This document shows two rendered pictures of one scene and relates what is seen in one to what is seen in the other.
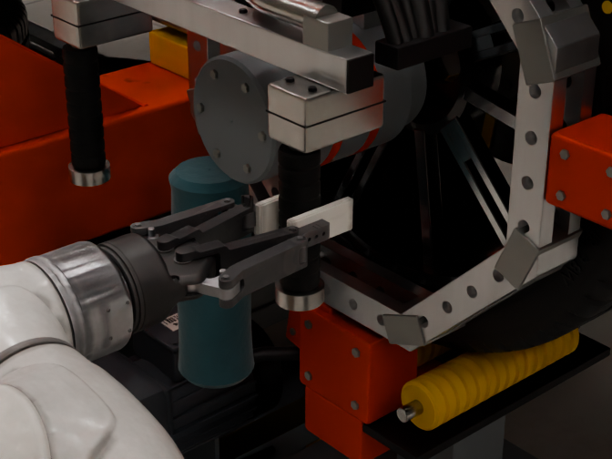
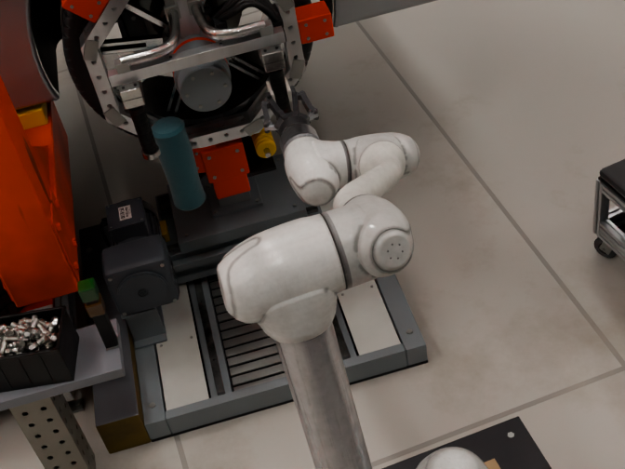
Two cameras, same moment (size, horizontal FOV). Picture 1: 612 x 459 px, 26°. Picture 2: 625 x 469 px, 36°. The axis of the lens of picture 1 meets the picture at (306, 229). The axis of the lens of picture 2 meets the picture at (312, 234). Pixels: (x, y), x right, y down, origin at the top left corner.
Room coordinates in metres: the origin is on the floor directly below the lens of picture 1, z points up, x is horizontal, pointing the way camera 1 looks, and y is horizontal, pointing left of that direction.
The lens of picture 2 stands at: (-0.13, 1.61, 2.15)
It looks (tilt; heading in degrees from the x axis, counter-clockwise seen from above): 42 degrees down; 305
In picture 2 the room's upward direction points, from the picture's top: 12 degrees counter-clockwise
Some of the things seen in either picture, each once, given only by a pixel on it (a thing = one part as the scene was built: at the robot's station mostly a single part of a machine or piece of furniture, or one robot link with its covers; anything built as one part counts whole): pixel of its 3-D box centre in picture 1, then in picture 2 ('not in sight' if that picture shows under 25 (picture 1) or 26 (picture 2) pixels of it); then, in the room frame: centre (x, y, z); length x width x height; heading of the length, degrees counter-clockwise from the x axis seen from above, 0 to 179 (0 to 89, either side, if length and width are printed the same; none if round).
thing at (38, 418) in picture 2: not in sight; (52, 429); (1.41, 0.74, 0.21); 0.10 x 0.10 x 0.42; 41
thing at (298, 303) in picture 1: (299, 220); (280, 93); (1.02, 0.01, 0.83); 0.04 x 0.04 x 0.16
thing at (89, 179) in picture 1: (84, 109); (143, 129); (1.28, 0.23, 0.83); 0.04 x 0.04 x 0.16
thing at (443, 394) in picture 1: (493, 366); (258, 126); (1.28, -0.21, 0.51); 0.29 x 0.06 x 0.06; 131
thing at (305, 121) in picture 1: (326, 104); (270, 51); (1.04, -0.02, 0.93); 0.09 x 0.05 x 0.05; 131
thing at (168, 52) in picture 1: (216, 48); (19, 109); (1.82, 0.13, 0.70); 0.14 x 0.14 x 0.05; 41
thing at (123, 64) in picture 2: not in sight; (144, 25); (1.30, 0.10, 1.03); 0.19 x 0.18 x 0.11; 131
